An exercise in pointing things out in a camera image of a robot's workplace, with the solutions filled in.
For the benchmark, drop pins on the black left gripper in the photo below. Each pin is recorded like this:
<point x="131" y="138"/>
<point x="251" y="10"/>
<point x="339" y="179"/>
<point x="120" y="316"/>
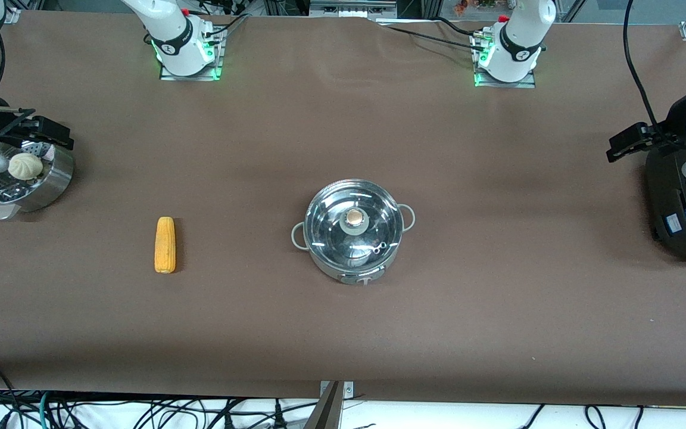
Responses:
<point x="672" y="124"/>

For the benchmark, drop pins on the yellow corn cob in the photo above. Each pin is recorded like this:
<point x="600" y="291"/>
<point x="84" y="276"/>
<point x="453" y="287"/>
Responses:
<point x="165" y="244"/>

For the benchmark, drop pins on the glass lid with knob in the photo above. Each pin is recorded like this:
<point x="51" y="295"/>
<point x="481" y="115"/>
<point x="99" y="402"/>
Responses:
<point x="331" y="238"/>

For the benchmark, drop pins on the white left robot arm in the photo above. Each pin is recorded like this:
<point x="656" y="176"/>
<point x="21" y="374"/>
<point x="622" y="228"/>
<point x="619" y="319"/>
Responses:
<point x="518" y="47"/>

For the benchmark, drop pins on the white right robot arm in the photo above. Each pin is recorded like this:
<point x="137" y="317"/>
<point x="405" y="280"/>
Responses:
<point x="179" y="44"/>

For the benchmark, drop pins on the stainless steel steamer pot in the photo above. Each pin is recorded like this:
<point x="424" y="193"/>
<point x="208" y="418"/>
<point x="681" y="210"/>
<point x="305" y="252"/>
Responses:
<point x="51" y="179"/>

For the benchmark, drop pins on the white steamed bun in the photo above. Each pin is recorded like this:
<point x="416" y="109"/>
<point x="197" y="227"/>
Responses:
<point x="24" y="167"/>

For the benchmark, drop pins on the black rice cooker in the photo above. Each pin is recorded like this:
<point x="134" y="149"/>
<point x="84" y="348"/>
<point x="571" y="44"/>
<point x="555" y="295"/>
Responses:
<point x="685" y="220"/>

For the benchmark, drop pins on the brown table mat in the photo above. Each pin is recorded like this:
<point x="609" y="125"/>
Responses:
<point x="498" y="298"/>

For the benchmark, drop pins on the orange background objects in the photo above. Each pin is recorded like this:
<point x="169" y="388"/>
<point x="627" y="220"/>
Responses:
<point x="474" y="5"/>

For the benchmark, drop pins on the grey electronics box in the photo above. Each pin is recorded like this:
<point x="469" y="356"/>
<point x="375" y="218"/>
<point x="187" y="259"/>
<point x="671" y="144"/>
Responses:
<point x="352" y="8"/>

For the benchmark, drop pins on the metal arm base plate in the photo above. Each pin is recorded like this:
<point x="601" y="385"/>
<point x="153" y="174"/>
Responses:
<point x="504" y="85"/>
<point x="200" y="78"/>

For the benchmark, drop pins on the small metal bracket plate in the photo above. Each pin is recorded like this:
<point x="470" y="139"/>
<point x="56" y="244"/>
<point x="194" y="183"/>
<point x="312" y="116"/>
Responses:
<point x="348" y="390"/>

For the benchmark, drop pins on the aluminium camera post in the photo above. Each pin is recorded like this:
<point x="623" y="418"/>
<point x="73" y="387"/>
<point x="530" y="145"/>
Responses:
<point x="326" y="411"/>

